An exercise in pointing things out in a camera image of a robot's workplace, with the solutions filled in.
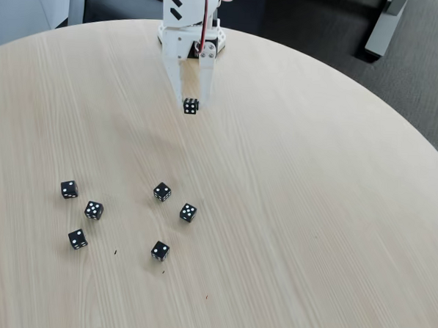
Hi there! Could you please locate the grey desk leg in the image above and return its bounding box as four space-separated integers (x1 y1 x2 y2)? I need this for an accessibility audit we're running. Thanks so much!
363 0 409 61

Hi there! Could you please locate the black office chair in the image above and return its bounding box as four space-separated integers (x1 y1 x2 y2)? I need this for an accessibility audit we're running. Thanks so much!
82 0 165 28

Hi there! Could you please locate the black die with white pips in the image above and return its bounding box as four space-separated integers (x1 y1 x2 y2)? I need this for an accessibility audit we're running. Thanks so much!
59 179 80 201
153 181 173 203
83 200 105 221
67 228 90 252
178 202 199 225
150 240 171 263
182 97 200 116

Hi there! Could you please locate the white cabinet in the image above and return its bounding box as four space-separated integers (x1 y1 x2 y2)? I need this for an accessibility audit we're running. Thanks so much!
0 0 73 54

